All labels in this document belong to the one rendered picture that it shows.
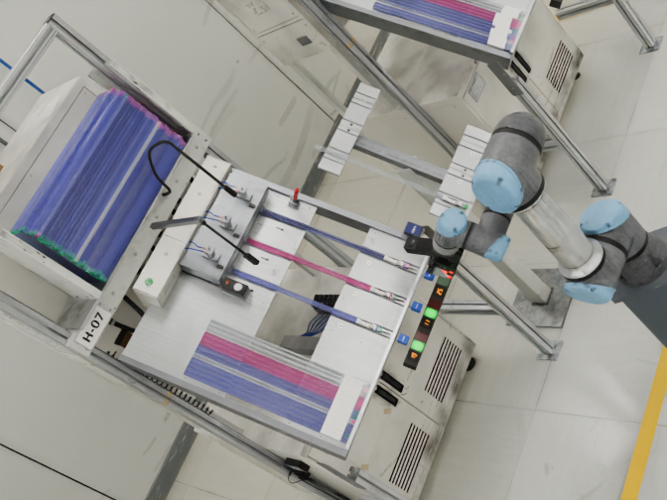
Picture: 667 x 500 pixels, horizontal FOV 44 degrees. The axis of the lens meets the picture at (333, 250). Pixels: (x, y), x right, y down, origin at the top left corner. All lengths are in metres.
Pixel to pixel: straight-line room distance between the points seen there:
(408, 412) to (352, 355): 0.57
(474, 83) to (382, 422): 1.33
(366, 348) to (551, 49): 1.78
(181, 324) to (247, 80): 2.36
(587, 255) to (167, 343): 1.21
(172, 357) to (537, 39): 2.06
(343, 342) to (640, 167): 1.47
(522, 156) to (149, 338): 1.24
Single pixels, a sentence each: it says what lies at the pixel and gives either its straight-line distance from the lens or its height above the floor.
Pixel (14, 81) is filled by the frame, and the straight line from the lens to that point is 2.48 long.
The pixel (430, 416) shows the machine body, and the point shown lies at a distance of 3.03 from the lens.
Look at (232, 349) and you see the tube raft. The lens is 2.44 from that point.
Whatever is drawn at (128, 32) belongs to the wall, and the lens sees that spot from 4.33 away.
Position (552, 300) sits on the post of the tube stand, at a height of 0.01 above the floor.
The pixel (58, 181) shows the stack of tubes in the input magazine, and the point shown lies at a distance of 2.42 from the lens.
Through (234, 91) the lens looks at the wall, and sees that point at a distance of 4.57.
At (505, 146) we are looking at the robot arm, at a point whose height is 1.19.
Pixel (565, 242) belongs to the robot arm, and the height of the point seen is 0.90.
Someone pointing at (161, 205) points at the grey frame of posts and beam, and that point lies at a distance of 2.55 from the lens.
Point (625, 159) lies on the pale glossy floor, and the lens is 3.44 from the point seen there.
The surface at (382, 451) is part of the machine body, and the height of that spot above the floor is 0.30.
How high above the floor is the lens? 2.23
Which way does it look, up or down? 31 degrees down
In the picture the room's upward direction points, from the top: 51 degrees counter-clockwise
